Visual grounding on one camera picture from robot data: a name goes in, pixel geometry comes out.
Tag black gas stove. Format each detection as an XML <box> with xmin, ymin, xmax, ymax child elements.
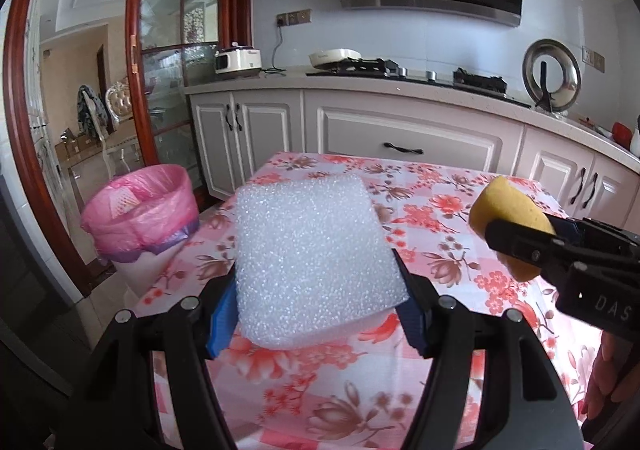
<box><xmin>306</xmin><ymin>57</ymin><xmax>533</xmax><ymax>108</ymax></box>

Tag person's right hand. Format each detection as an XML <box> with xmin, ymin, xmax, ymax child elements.
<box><xmin>582</xmin><ymin>330</ymin><xmax>623</xmax><ymax>423</ymax></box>

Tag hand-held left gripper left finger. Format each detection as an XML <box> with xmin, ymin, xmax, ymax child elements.
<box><xmin>82</xmin><ymin>270</ymin><xmax>241</xmax><ymax>450</ymax></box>

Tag white dining chair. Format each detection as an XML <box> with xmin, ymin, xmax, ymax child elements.
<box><xmin>102</xmin><ymin>80</ymin><xmax>143</xmax><ymax>175</ymax></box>

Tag steel pot lid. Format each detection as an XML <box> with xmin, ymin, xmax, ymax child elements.
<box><xmin>522</xmin><ymin>38</ymin><xmax>582</xmax><ymax>111</ymax></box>

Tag white bin with pink bag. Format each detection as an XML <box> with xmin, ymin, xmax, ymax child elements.
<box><xmin>81</xmin><ymin>165</ymin><xmax>201</xmax><ymax>298</ymax></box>

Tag black lid stand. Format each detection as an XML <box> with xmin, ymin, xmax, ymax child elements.
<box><xmin>535</xmin><ymin>62</ymin><xmax>568</xmax><ymax>115</ymax></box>

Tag wall socket with plug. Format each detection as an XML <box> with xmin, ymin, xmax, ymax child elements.
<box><xmin>276</xmin><ymin>10</ymin><xmax>312</xmax><ymax>26</ymax></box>

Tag dark clothes on chair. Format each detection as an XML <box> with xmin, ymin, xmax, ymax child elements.
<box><xmin>76</xmin><ymin>84</ymin><xmax>108</xmax><ymax>138</ymax></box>

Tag black power cable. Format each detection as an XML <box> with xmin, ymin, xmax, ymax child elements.
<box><xmin>260</xmin><ymin>24</ymin><xmax>286</xmax><ymax>75</ymax></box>

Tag white flat pan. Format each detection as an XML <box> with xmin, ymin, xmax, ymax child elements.
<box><xmin>307</xmin><ymin>48</ymin><xmax>361</xmax><ymax>69</ymax></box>

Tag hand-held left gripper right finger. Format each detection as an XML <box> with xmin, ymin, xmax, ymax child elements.
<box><xmin>392</xmin><ymin>250</ymin><xmax>586</xmax><ymax>450</ymax></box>

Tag red container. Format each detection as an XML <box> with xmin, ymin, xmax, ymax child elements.
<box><xmin>611</xmin><ymin>122</ymin><xmax>635</xmax><ymax>148</ymax></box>

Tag white rice cooker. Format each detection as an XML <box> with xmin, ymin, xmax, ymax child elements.
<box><xmin>214</xmin><ymin>42</ymin><xmax>264</xmax><ymax>76</ymax></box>

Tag orange foam mesh net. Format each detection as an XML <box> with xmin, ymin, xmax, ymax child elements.
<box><xmin>110</xmin><ymin>185</ymin><xmax>146</xmax><ymax>221</ymax></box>

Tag glass sliding door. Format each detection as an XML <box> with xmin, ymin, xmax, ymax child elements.
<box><xmin>125</xmin><ymin>0</ymin><xmax>253</xmax><ymax>203</ymax></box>

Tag yellow sponge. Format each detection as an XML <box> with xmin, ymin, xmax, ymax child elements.
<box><xmin>468</xmin><ymin>175</ymin><xmax>557</xmax><ymax>283</ymax></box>

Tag red wooden door frame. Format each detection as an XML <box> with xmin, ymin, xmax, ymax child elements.
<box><xmin>2</xmin><ymin>0</ymin><xmax>96</xmax><ymax>295</ymax></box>

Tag pink floral tablecloth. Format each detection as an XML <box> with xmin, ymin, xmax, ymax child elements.
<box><xmin>135</xmin><ymin>150</ymin><xmax>616</xmax><ymax>450</ymax></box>

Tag white kitchen base cabinet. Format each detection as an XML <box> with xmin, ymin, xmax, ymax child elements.
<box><xmin>184</xmin><ymin>64</ymin><xmax>640</xmax><ymax>231</ymax></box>

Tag large white foam block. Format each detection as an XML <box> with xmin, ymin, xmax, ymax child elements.
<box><xmin>234</xmin><ymin>173</ymin><xmax>411</xmax><ymax>351</ymax></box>

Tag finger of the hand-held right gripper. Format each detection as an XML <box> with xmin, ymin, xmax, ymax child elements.
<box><xmin>542</xmin><ymin>212</ymin><xmax>640</xmax><ymax>251</ymax></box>
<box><xmin>485</xmin><ymin>217</ymin><xmax>571</xmax><ymax>281</ymax></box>

